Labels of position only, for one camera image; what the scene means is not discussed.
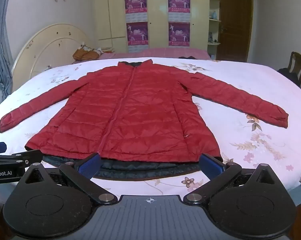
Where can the pale blue ornament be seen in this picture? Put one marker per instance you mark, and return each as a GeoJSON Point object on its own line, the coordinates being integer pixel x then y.
{"type": "Point", "coordinates": [214, 14]}

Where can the cream wardrobe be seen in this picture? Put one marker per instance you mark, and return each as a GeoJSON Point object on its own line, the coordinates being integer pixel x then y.
{"type": "Point", "coordinates": [156, 30]}

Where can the cream curved headboard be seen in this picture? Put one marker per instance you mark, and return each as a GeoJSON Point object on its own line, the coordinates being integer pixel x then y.
{"type": "Point", "coordinates": [48, 45]}

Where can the wooden chair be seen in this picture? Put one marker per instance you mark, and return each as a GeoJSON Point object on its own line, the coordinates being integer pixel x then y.
{"type": "Point", "coordinates": [299, 62]}

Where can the dark clothes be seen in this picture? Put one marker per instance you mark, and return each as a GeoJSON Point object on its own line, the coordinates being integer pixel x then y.
{"type": "Point", "coordinates": [288, 75]}

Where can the floral white bed sheet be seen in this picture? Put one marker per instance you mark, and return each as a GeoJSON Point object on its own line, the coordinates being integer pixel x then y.
{"type": "Point", "coordinates": [240, 85]}

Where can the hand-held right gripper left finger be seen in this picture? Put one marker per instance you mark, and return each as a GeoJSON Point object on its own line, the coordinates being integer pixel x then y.
{"type": "Point", "coordinates": [90, 165]}

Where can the black cloth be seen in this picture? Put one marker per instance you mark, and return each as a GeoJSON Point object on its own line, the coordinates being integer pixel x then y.
{"type": "Point", "coordinates": [188, 57]}

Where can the cream corner shelf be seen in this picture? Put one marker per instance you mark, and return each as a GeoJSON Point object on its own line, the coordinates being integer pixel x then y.
{"type": "Point", "coordinates": [214, 21]}

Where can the red down jacket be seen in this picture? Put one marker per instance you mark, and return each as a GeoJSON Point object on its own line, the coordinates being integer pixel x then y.
{"type": "Point", "coordinates": [140, 115]}

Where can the brown wooden door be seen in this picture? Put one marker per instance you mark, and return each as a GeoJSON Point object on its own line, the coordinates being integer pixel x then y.
{"type": "Point", "coordinates": [234, 22]}

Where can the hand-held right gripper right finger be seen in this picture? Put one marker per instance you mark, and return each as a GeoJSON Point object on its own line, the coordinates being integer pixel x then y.
{"type": "Point", "coordinates": [211, 165]}

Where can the purple wall poster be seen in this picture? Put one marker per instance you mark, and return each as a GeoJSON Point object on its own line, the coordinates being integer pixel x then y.
{"type": "Point", "coordinates": [179, 33]}
{"type": "Point", "coordinates": [135, 3]}
{"type": "Point", "coordinates": [179, 2]}
{"type": "Point", "coordinates": [137, 33]}

